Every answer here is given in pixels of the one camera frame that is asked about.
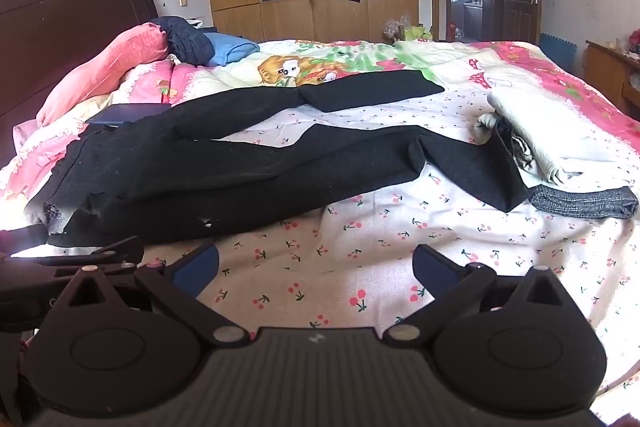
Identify black pants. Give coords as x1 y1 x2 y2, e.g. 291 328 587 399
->
25 70 527 247

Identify floral cartoon bed sheet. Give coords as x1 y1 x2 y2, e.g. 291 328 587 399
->
1 40 639 421

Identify white folded garment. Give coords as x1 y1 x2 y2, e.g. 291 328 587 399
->
477 88 620 188

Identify grey knitted garment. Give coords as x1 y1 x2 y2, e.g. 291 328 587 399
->
527 185 639 220

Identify dark navy jacket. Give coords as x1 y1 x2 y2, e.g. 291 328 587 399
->
152 16 214 66

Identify blue folded cloth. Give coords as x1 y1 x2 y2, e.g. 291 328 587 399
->
204 31 260 67

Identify blue foam mat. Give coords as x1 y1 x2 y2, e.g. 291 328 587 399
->
539 32 577 72

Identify plastic bags by wardrobe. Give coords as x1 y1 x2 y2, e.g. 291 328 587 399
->
383 13 433 42

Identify wooden side cabinet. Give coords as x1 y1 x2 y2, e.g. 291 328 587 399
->
585 41 640 120

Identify dark wooden headboard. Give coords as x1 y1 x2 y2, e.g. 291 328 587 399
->
0 0 157 165

